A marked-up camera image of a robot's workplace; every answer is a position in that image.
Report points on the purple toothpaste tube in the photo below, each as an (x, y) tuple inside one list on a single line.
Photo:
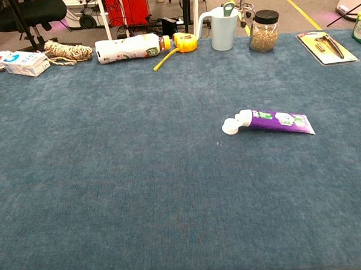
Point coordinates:
[(276, 122)]

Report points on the white bottle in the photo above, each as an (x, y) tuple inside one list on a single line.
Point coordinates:
[(124, 48)]

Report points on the blue felt table mat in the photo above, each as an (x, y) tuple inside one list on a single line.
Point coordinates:
[(140, 173)]

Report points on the yellow tape measure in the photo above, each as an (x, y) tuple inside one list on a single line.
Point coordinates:
[(186, 41)]

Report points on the small black box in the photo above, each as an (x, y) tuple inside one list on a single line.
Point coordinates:
[(169, 26)]

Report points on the light blue plastic pitcher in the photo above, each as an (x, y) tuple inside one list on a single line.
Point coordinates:
[(222, 33)]

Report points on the glass grain jar black lid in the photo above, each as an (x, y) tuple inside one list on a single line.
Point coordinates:
[(263, 37)]

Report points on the green bottle opener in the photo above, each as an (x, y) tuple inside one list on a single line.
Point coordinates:
[(225, 12)]

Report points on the red cabinet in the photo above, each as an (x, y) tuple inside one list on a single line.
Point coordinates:
[(131, 7)]

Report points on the yellow razor blister pack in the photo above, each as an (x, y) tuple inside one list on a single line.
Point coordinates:
[(321, 53)]

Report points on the white blue tissue pack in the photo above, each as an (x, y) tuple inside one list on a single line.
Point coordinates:
[(25, 63)]

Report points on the black office chair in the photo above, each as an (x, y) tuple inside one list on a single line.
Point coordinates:
[(40, 10)]

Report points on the black slanted light stand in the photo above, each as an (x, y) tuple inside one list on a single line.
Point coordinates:
[(23, 25)]

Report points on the white metal frame leg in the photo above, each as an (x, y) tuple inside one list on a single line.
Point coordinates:
[(104, 18)]

